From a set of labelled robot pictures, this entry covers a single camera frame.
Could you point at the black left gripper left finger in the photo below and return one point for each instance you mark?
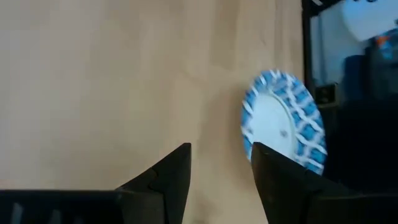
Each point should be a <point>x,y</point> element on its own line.
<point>161,196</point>

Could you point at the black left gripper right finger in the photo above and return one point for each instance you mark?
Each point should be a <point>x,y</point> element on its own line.
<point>289,193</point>

